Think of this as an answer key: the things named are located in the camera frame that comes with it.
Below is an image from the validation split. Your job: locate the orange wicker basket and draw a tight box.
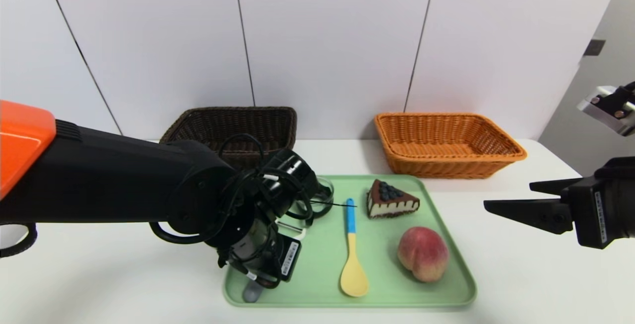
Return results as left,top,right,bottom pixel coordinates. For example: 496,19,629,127
375,112,528,180

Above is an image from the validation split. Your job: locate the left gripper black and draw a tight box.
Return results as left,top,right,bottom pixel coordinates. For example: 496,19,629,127
231,219,302,282

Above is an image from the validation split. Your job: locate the chocolate blueberry cake slice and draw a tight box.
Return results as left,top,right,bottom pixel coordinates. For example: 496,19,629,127
367,179,421,220

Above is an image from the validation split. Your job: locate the white peeler with grey handle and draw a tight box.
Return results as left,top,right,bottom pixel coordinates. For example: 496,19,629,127
242,221,309,304

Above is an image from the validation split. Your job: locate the yellow spoon with blue handle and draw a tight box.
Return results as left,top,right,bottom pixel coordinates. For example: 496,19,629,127
340,198,370,298

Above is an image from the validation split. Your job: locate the dark brown wicker basket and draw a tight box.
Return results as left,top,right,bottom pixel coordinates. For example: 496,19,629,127
159,106,298,168

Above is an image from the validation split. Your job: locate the black zip tie tail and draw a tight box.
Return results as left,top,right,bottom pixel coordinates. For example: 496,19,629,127
310,199,358,208

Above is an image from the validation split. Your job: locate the glass cup with black holder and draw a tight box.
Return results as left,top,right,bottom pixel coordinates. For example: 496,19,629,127
298,177,334,221

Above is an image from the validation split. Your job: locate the pink yellow peach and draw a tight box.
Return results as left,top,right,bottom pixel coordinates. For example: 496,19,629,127
397,226,450,283

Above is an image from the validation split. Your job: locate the thick black braided cable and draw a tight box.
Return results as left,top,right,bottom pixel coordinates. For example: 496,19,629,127
0,222,38,258

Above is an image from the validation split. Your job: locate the light green plastic tray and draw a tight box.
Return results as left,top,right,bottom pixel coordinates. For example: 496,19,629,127
223,174,478,309

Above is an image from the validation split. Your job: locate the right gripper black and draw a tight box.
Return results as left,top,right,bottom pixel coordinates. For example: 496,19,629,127
483,156,635,250

